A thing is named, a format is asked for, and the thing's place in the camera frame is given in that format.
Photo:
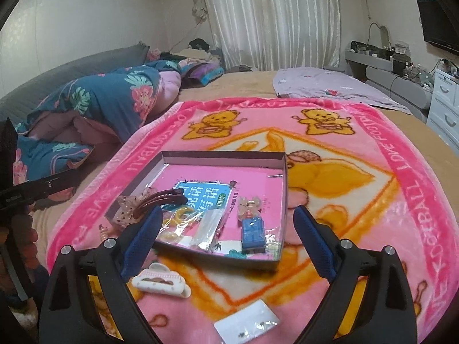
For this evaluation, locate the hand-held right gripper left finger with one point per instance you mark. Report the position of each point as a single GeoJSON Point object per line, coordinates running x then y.
{"type": "Point", "coordinates": [143, 236]}

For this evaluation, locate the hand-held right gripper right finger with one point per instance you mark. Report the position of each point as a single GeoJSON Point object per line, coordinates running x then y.
{"type": "Point", "coordinates": [315, 243]}

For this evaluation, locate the brown mesh butterfly hair clip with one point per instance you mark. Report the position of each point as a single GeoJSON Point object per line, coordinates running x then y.
{"type": "Point", "coordinates": [131, 209]}

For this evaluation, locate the white claw hair clip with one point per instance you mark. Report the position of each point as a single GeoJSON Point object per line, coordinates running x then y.
{"type": "Point", "coordinates": [161, 281]}

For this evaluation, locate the small blue square clip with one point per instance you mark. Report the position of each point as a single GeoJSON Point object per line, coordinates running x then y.
{"type": "Point", "coordinates": [254, 234]}

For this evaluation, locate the long clear plastic bag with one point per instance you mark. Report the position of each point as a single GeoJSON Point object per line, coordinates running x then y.
{"type": "Point", "coordinates": [209, 229]}

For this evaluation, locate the pink cardboard box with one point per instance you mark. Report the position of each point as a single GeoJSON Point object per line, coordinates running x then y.
{"type": "Point", "coordinates": [200, 172]}

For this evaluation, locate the person's left hand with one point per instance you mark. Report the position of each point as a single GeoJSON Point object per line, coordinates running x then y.
{"type": "Point", "coordinates": [25, 238]}

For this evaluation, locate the beige spiral hair clip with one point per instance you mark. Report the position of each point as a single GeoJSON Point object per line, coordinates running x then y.
{"type": "Point", "coordinates": [104, 232]}

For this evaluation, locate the pink printed bear blanket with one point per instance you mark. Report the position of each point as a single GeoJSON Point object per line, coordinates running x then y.
{"type": "Point", "coordinates": [340, 150]}

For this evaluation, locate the white earring card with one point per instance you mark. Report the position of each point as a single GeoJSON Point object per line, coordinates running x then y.
{"type": "Point", "coordinates": [247, 320]}

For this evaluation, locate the blue floral duvet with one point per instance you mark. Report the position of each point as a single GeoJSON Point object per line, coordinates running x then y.
{"type": "Point", "coordinates": [107, 104]}

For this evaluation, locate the grey headboard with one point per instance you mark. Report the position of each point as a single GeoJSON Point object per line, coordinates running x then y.
{"type": "Point", "coordinates": [71, 71]}

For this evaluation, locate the lilac sheet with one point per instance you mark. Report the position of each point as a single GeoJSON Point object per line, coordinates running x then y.
{"type": "Point", "coordinates": [322, 82]}

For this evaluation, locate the purple pillow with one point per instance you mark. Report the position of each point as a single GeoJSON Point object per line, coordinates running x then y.
{"type": "Point", "coordinates": [204, 73]}

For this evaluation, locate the bed with tan sheet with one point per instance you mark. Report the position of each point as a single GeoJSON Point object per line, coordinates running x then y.
{"type": "Point", "coordinates": [244, 84]}

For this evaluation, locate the white drawer cabinet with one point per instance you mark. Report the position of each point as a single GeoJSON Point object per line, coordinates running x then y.
{"type": "Point", "coordinates": [446, 104]}

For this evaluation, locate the dark clothes pile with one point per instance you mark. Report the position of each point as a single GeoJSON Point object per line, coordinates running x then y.
{"type": "Point", "coordinates": [199, 44]}

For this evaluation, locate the white curtain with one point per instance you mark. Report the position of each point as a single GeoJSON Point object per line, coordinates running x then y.
{"type": "Point", "coordinates": [269, 18]}

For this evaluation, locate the black television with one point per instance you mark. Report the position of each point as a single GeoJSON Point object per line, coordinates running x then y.
{"type": "Point", "coordinates": [441, 25]}

